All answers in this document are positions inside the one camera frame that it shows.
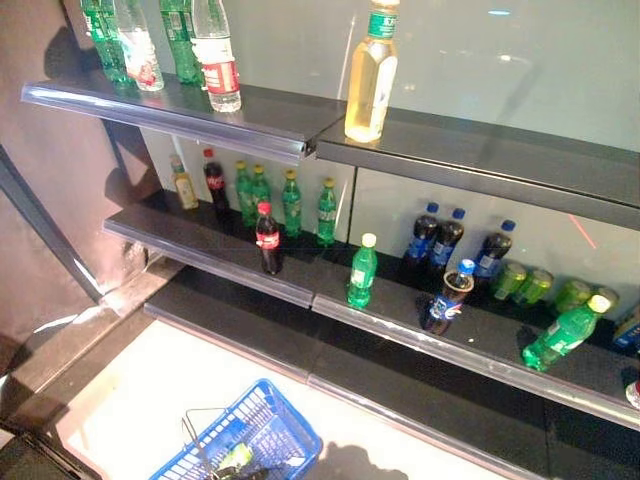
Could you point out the middle shelf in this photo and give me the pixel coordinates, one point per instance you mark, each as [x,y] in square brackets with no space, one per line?
[380,380]

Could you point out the blue plastic shopping basket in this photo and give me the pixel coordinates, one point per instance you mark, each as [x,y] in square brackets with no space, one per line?
[280,440]

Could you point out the yellow tea bottle green label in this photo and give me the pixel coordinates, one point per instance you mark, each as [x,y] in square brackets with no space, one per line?
[371,80]

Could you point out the clear water bottle red label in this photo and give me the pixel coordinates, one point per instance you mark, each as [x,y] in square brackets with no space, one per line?
[140,50]
[216,60]

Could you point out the black shelf board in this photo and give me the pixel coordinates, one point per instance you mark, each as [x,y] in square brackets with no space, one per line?
[190,112]
[220,250]
[480,345]
[500,155]

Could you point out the dark cola bottle blue label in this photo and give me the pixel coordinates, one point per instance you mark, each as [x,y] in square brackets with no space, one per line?
[419,240]
[448,300]
[445,242]
[492,255]

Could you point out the green soda bottle white cap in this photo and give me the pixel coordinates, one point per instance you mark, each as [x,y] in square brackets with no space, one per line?
[362,275]

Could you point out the cola bottle red cap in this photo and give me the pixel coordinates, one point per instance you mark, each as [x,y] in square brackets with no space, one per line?
[269,242]
[216,185]

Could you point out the green drink bottle in basket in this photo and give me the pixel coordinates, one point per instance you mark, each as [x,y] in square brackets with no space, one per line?
[238,457]

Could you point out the small yellow tea bottle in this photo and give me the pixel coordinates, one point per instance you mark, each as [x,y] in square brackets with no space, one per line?
[184,187]

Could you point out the red white bottle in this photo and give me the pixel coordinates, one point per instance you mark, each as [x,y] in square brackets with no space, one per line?
[634,394]

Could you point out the blue labelled bottle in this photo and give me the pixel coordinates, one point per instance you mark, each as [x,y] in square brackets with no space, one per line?
[629,332]

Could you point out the green soda bottle yellow cap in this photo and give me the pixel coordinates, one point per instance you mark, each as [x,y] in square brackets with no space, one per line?
[327,215]
[260,187]
[507,280]
[534,287]
[291,205]
[609,296]
[562,335]
[571,296]
[243,195]

